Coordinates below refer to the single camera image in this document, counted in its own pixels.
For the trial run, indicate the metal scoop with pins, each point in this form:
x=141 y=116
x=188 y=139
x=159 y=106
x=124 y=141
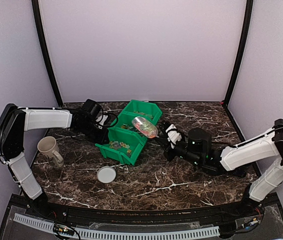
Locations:
x=145 y=127

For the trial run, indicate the black frame post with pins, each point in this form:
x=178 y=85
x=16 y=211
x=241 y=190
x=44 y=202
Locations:
x=240 y=52
x=45 y=52

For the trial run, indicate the black front rail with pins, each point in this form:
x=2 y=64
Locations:
x=220 y=214

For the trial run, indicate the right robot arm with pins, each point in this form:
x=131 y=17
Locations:
x=196 y=148

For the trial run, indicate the scooped star gummies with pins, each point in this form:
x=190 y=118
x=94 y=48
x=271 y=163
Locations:
x=145 y=127

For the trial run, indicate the wrapped colourful candies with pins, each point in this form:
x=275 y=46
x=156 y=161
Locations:
x=128 y=127

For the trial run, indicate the right black frame post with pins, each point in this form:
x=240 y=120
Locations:
x=240 y=52

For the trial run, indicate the left black frame post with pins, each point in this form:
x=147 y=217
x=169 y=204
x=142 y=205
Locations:
x=45 y=52

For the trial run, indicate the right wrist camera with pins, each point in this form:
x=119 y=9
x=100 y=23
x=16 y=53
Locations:
x=173 y=135

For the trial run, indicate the star gummy candies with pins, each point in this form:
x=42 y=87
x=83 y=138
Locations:
x=117 y=145

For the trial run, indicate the green three-compartment bin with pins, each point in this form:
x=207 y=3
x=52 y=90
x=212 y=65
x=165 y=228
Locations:
x=135 y=139

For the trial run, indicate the white slotted cable duct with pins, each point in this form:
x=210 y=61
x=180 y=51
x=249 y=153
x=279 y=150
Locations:
x=103 y=231

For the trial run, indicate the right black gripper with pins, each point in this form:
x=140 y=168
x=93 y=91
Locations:
x=166 y=145

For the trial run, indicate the white jar lid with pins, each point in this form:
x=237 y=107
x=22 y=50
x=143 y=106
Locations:
x=106 y=174

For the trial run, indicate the beige ceramic mug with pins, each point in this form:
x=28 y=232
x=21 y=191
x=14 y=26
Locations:
x=48 y=146

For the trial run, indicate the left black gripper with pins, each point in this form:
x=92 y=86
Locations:
x=103 y=138

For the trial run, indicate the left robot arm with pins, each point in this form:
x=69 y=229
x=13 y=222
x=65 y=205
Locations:
x=14 y=122

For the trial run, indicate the green yellow gummy candies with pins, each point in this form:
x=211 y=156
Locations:
x=144 y=114

